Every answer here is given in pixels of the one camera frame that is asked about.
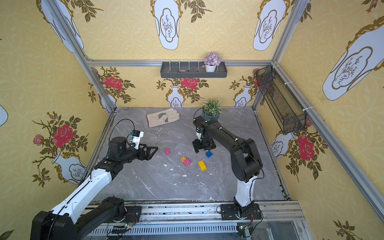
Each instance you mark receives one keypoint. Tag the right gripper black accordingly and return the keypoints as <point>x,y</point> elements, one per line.
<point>203,142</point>

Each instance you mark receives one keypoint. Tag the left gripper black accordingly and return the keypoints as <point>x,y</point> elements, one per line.
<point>142,152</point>

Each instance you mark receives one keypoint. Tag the blue lego brick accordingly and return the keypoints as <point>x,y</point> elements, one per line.
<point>209,154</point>

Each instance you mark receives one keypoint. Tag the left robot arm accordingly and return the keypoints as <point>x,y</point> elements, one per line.
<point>66,221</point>

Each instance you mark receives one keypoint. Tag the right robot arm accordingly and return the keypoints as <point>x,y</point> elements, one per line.
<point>246,162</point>

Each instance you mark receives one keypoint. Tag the yellow lego brick right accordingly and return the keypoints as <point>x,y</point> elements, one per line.
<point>202,166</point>

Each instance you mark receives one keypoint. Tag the green plant blue pot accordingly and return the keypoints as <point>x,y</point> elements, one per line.
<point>212,109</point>

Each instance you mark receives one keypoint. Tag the purple flower white pot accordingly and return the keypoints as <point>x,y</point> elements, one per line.
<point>212,60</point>

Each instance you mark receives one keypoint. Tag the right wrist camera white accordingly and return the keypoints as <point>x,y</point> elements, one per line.
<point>198,135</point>

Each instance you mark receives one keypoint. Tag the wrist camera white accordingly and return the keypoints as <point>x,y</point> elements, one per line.
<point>136,138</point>
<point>198,135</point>

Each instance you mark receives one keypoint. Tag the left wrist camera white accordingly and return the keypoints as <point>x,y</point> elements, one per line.
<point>136,138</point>

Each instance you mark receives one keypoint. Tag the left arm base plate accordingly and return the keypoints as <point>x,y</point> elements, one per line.
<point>132,214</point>

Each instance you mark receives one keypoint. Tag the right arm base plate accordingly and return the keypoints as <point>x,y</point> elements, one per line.
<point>236,212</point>

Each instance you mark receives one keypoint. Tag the grey wall shelf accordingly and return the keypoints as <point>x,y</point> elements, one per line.
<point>191,69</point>

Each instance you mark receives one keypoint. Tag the black wire basket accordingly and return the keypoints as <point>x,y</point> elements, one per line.
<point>284,106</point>

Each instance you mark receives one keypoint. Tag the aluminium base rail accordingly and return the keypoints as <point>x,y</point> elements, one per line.
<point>282,220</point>

